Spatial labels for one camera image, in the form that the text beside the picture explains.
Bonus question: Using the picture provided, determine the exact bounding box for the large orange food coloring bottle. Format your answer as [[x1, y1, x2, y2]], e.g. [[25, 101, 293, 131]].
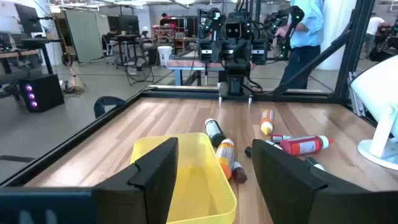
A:
[[279, 135, 335, 156]]

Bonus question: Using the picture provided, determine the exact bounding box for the black metal table frame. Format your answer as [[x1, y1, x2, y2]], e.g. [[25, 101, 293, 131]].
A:
[[0, 0, 377, 189]]

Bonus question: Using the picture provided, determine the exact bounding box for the black computer tower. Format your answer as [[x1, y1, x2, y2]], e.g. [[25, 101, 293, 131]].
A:
[[19, 73, 65, 113]]

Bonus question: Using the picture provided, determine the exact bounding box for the black floor fan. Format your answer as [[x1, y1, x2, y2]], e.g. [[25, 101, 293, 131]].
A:
[[125, 55, 155, 86]]

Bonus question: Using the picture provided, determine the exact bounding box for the green partition panel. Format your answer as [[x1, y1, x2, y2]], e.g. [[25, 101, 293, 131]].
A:
[[64, 9, 105, 64]]

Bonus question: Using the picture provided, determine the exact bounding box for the white pillar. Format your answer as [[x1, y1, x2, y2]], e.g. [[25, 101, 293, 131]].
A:
[[317, 0, 358, 71]]

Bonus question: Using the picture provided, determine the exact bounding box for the large green food coloring bottle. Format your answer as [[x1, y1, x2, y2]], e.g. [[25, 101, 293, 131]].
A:
[[204, 118, 227, 148]]

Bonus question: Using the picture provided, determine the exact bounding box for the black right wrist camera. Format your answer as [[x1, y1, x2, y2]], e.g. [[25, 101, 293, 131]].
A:
[[223, 19, 244, 41]]

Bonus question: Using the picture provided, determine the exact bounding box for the red top table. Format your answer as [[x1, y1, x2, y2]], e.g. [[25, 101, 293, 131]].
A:
[[166, 58, 226, 87]]

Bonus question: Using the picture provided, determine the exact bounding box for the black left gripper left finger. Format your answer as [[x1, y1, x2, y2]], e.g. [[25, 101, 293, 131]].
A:
[[92, 137, 179, 224]]

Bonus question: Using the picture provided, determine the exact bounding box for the person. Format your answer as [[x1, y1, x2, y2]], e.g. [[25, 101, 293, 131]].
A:
[[275, 0, 326, 90], [159, 12, 177, 29], [364, 12, 386, 60]]

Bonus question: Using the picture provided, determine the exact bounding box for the black frame handle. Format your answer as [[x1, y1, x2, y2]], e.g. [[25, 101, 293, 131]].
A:
[[93, 96, 127, 119]]

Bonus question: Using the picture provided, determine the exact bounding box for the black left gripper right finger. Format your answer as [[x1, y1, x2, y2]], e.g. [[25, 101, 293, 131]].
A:
[[251, 139, 371, 224]]

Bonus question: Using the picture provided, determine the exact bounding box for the large golden yellow coloring bottle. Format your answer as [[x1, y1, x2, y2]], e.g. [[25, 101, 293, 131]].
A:
[[215, 139, 236, 180]]

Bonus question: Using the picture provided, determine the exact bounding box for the white bucket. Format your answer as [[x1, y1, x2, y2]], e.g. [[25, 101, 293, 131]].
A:
[[157, 45, 174, 67]]

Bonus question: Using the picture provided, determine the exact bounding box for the black desk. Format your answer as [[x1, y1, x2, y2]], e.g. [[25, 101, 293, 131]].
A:
[[18, 37, 63, 75]]

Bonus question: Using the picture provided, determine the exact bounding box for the yellow plastic bin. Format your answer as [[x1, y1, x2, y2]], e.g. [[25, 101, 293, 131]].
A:
[[130, 133, 238, 224]]

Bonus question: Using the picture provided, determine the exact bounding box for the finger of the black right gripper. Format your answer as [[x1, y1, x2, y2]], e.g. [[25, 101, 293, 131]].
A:
[[235, 43, 249, 62], [221, 43, 234, 62]]

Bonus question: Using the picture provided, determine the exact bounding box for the black monitor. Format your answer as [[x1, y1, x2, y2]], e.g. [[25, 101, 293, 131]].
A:
[[107, 14, 140, 35], [14, 2, 44, 35]]

